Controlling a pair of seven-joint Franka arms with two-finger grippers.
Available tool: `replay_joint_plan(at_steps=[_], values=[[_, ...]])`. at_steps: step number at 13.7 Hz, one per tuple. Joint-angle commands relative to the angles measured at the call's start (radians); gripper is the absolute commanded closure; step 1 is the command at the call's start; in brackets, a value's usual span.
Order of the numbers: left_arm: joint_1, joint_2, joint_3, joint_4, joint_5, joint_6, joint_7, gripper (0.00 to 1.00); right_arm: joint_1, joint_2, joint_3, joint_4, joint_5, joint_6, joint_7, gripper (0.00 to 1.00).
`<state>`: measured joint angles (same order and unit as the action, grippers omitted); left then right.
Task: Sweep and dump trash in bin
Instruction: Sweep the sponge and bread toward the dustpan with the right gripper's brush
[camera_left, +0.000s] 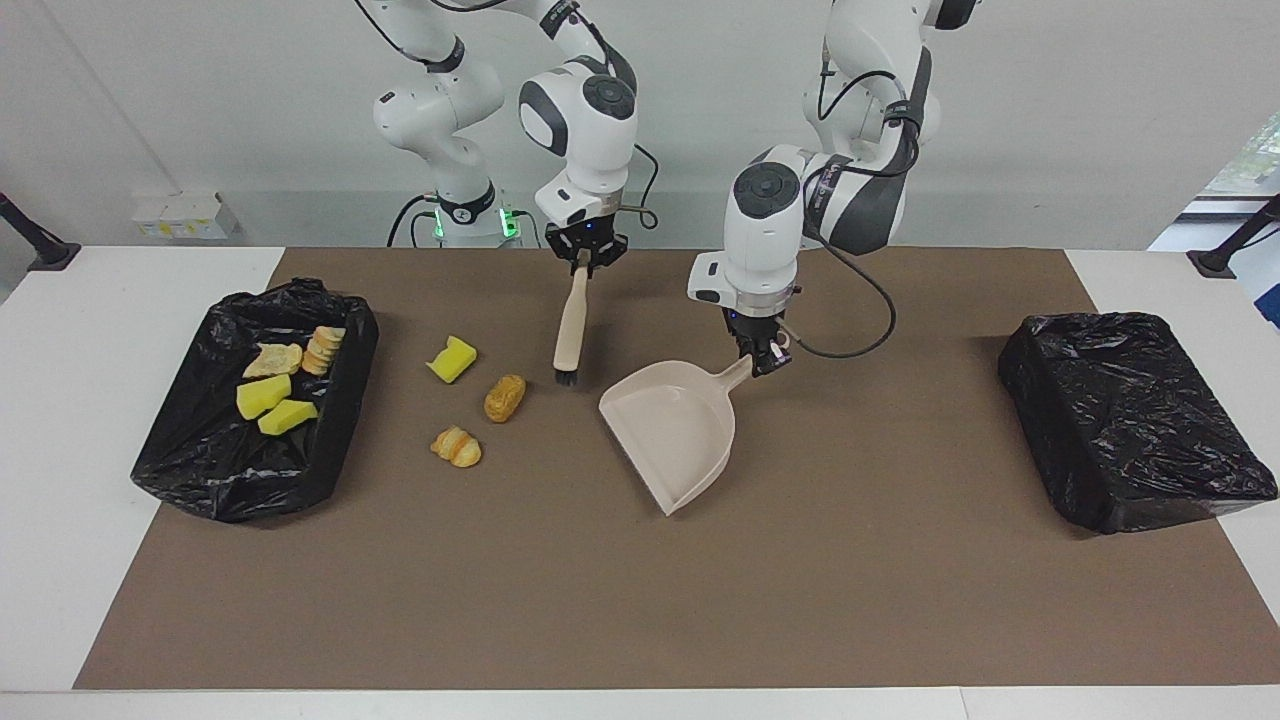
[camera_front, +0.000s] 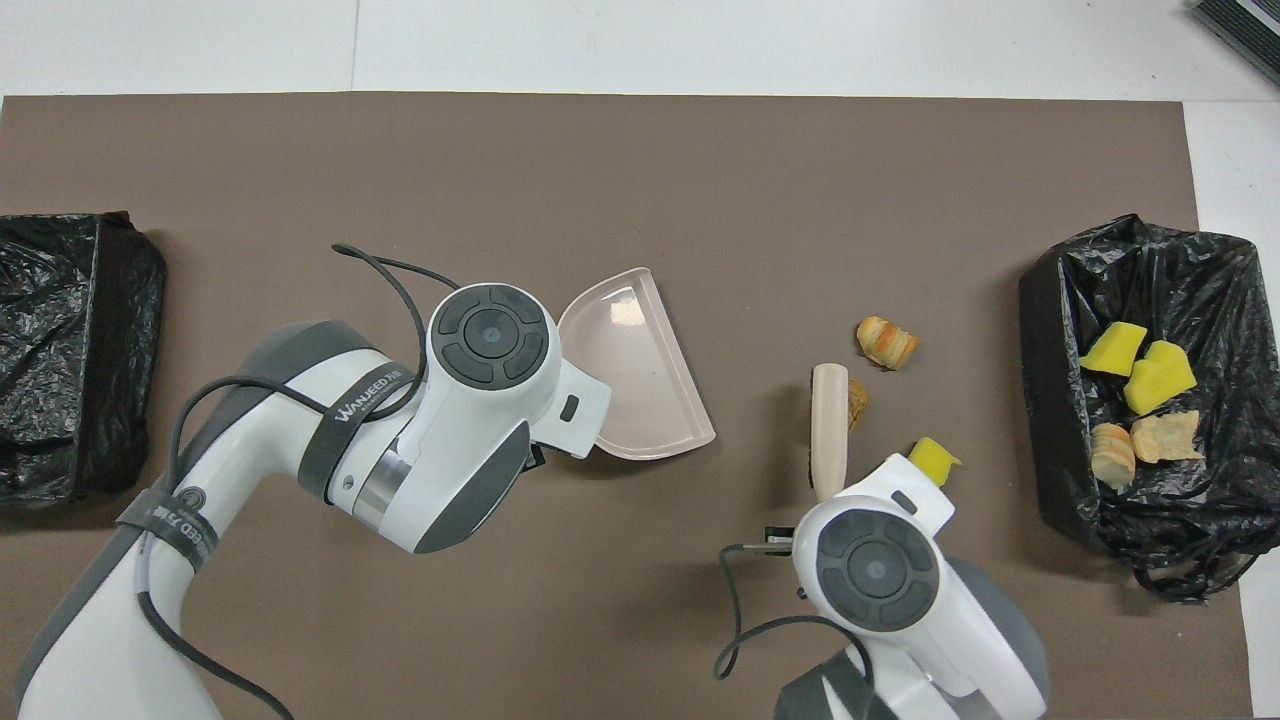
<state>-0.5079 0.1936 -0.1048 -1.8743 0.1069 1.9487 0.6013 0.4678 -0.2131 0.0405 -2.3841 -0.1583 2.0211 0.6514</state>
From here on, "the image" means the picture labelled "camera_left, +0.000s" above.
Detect beige plastic dustpan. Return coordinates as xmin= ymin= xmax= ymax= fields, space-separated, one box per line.
xmin=598 ymin=355 xmax=754 ymax=518

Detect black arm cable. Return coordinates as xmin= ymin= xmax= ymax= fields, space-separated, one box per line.
xmin=795 ymin=68 xmax=899 ymax=360
xmin=618 ymin=143 xmax=662 ymax=232

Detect blue board edge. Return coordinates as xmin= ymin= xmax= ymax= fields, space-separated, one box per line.
xmin=1228 ymin=228 xmax=1280 ymax=331

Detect yellow sponge piece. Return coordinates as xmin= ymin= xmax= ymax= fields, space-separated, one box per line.
xmin=426 ymin=335 xmax=479 ymax=385
xmin=236 ymin=374 xmax=293 ymax=421

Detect beige bread chunk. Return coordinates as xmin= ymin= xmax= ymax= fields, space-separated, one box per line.
xmin=302 ymin=326 xmax=347 ymax=377
xmin=243 ymin=343 xmax=304 ymax=379

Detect green and yellow sponge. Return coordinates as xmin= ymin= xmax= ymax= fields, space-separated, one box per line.
xmin=258 ymin=399 xmax=319 ymax=436

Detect open black bag-lined trash bin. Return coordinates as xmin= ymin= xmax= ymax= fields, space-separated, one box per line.
xmin=130 ymin=278 xmax=381 ymax=524

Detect beige hand brush black bristles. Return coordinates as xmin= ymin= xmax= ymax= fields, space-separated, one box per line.
xmin=553 ymin=262 xmax=594 ymax=388

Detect black bag-covered trash bin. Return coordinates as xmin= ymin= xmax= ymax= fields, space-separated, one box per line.
xmin=997 ymin=312 xmax=1280 ymax=536

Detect small golden croissant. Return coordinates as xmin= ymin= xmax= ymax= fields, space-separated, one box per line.
xmin=430 ymin=426 xmax=483 ymax=469

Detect brown bread roll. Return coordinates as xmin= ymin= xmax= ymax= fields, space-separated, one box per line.
xmin=484 ymin=374 xmax=528 ymax=424

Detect black right base cable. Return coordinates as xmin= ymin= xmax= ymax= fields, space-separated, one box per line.
xmin=387 ymin=194 xmax=441 ymax=248

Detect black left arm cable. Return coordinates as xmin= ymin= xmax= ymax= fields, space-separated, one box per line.
xmin=795 ymin=68 xmax=899 ymax=360

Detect white box yellow labels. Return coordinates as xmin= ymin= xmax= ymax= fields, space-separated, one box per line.
xmin=132 ymin=190 xmax=241 ymax=241

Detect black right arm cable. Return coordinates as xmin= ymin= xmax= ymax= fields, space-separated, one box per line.
xmin=618 ymin=143 xmax=662 ymax=232

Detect brown table mat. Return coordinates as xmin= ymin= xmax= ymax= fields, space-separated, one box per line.
xmin=73 ymin=247 xmax=1280 ymax=691

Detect window with dark frame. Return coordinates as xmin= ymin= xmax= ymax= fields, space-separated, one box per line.
xmin=1205 ymin=110 xmax=1280 ymax=201

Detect black stand foot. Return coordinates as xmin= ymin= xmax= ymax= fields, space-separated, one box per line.
xmin=1187 ymin=195 xmax=1280 ymax=279
xmin=0 ymin=193 xmax=83 ymax=273

